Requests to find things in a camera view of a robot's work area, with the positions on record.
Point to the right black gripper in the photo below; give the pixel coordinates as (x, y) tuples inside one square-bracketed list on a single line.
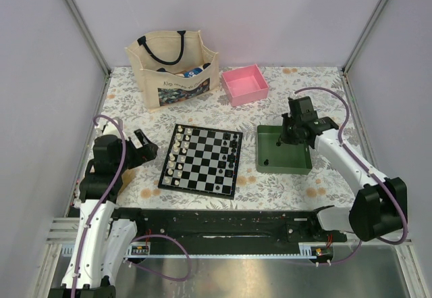
[(284, 138)]

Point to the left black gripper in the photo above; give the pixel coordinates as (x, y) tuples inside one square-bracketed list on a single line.
[(146, 153)]

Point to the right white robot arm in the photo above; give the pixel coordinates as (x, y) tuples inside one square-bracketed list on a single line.
[(380, 205)]

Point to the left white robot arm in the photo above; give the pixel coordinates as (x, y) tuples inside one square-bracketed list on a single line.
[(102, 240)]

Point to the green plastic tray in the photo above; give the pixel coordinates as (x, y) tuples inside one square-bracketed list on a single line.
[(284, 158)]

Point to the white bishop far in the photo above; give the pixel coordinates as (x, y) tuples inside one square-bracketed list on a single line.
[(176, 146)]

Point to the pink plastic box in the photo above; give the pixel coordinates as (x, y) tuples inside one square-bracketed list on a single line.
[(244, 85)]

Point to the black and white chessboard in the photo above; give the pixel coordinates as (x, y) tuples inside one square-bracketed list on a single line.
[(200, 168)]

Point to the floral table mat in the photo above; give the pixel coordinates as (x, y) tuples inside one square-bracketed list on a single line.
[(322, 186)]

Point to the blue white carton in bag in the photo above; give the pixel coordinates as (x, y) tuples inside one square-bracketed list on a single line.
[(195, 71)]

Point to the cream canvas tote bag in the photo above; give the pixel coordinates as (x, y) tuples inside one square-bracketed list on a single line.
[(158, 60)]

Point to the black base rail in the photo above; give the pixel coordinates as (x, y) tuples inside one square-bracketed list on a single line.
[(225, 232)]

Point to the right aluminium frame post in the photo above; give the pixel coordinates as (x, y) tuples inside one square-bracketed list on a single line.
[(366, 31)]

